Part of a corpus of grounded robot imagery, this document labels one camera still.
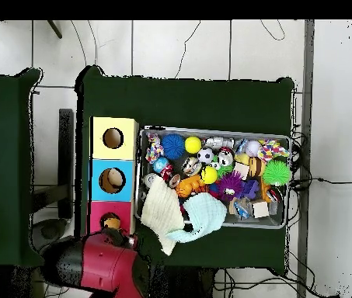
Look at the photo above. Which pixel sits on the dark green tablecloth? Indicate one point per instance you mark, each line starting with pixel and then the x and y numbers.
pixel 188 99

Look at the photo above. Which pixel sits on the small soccer ball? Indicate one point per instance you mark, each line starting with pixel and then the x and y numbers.
pixel 206 155

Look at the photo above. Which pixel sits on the purple spiky monster toy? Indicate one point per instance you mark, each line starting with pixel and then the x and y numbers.
pixel 230 185

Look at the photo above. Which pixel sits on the cream yellow waffle cloth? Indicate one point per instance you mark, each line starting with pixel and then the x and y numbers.
pixel 160 211

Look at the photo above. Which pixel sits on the clear mesh bin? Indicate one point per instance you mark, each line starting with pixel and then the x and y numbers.
pixel 281 214

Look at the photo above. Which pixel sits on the green covered side table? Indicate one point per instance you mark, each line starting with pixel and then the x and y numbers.
pixel 1 167

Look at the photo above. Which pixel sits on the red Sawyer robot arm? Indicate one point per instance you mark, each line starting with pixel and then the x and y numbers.
pixel 101 264

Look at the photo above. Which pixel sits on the orange plastic toy block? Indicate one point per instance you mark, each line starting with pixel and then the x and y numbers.
pixel 189 185

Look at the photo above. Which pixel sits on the orange toy croissant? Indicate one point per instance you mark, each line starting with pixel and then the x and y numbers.
pixel 111 222

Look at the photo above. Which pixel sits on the wooden box with three holes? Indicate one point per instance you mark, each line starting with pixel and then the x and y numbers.
pixel 126 167

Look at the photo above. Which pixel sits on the yellow smiley ball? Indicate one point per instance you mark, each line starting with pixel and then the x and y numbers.
pixel 209 175

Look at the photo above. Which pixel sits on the blue spiky rubber ball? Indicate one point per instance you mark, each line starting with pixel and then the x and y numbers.
pixel 174 146

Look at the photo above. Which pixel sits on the mint green waffle cloth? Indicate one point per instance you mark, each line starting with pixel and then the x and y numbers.
pixel 203 214

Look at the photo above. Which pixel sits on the green spiky rubber ball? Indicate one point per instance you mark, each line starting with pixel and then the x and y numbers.
pixel 277 172

